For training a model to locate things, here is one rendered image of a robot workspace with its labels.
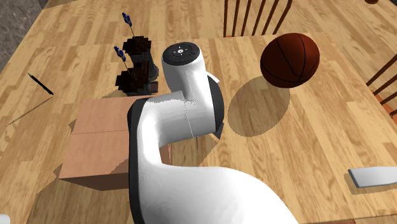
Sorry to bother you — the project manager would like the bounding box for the brown cardboard box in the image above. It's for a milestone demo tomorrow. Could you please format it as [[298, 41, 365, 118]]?
[[58, 95, 172, 192]]

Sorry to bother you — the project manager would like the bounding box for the black pen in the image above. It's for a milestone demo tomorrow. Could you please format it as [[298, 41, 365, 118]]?
[[27, 72, 55, 95]]

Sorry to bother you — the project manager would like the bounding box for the dark pot with blue flowers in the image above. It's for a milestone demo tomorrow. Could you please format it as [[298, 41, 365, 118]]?
[[113, 46, 150, 96], [122, 12, 153, 56]]

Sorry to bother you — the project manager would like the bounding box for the brown wooden spindle chair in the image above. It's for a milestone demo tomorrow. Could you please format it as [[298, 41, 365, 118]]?
[[223, 0, 294, 38], [365, 53, 397, 125]]

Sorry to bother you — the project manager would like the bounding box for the light wooden table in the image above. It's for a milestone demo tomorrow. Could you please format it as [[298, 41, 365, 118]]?
[[0, 32, 397, 224]]

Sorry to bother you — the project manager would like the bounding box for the brown basketball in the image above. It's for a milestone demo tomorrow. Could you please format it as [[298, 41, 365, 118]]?
[[260, 32, 321, 89]]

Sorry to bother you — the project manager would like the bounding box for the grey flat slab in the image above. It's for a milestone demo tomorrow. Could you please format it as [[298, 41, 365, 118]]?
[[347, 166, 397, 189]]

